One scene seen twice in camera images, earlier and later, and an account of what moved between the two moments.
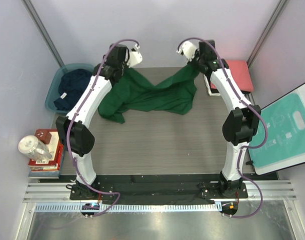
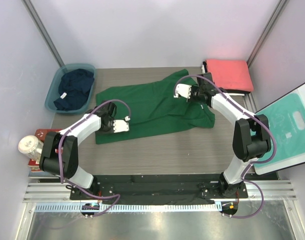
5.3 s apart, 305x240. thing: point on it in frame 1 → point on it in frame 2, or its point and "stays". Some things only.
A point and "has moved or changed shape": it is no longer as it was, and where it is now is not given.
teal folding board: (289, 119) stays
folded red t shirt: (240, 71) stays
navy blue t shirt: (72, 83) stays
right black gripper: (193, 59) → (192, 88)
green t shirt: (129, 90) has moved or changed shape
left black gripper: (105, 62) → (111, 131)
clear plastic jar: (30, 145) stays
